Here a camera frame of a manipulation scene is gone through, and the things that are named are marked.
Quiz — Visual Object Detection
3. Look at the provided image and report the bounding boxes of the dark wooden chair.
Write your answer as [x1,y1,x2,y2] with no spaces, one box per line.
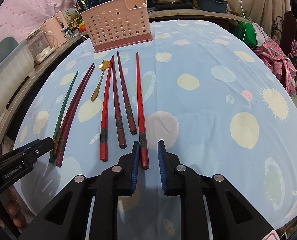
[271,12,297,55]

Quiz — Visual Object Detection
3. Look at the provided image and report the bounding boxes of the gold flower spoon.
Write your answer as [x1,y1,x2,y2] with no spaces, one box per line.
[91,60,110,102]

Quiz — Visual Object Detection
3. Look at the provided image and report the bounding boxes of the bright red chopstick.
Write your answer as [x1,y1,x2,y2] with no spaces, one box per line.
[136,53,149,170]
[100,58,113,162]

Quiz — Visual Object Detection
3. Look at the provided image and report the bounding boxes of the pink electric kettle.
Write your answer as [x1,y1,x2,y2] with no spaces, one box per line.
[40,11,68,48]

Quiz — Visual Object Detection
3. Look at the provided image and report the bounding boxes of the maroon chopstick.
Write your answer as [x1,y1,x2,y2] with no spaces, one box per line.
[117,51,137,135]
[112,56,127,149]

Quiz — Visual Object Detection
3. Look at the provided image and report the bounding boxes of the beige curtain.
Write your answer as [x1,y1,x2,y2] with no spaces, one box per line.
[227,0,291,44]

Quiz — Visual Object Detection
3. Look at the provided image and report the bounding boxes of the pink perforated utensil holder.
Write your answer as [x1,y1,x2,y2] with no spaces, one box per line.
[81,0,153,53]

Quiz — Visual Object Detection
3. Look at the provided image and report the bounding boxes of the green chopstick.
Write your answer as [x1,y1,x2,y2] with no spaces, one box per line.
[49,71,80,164]

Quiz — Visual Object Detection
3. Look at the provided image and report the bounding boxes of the pink floral cloth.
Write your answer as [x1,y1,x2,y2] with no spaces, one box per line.
[252,37,296,96]

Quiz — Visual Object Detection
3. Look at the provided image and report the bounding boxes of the stacked blue yellow bowls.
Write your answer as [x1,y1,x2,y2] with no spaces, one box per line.
[193,0,228,13]

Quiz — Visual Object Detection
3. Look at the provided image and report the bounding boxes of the white dish rack bin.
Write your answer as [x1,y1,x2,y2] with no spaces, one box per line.
[0,37,35,118]

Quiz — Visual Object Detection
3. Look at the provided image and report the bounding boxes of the light blue patterned tablecloth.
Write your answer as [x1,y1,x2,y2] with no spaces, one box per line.
[14,20,297,239]

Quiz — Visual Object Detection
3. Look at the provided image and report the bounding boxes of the pink floral curtain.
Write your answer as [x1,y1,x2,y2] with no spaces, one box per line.
[0,0,76,43]

